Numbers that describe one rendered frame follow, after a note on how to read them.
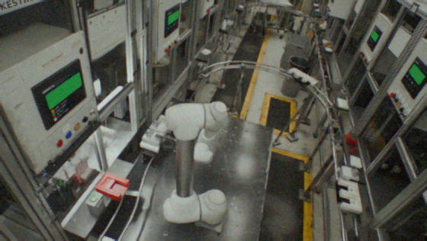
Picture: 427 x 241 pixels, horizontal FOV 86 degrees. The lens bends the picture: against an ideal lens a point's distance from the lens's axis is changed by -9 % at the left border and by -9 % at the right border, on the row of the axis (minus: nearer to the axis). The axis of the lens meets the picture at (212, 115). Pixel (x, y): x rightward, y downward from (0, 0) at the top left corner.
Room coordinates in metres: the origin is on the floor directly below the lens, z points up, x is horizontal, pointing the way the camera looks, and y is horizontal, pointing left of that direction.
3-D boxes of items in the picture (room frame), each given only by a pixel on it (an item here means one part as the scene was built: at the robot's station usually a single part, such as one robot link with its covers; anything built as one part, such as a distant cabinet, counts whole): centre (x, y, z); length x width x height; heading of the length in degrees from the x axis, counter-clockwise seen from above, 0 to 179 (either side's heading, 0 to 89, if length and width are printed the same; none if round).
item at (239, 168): (1.27, 0.01, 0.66); 1.50 x 1.06 x 0.04; 171
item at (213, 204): (0.86, -0.11, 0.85); 0.18 x 0.16 x 0.22; 109
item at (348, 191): (1.16, -1.10, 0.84); 0.37 x 0.14 x 0.10; 171
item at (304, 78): (2.78, -1.00, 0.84); 0.37 x 0.14 x 0.10; 49
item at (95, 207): (0.64, 0.55, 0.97); 0.08 x 0.08 x 0.12; 81
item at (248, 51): (5.66, -0.64, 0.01); 5.85 x 0.59 x 0.01; 171
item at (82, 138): (0.71, 0.60, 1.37); 0.36 x 0.04 x 0.04; 171
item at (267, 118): (3.11, -1.00, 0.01); 1.00 x 0.55 x 0.01; 171
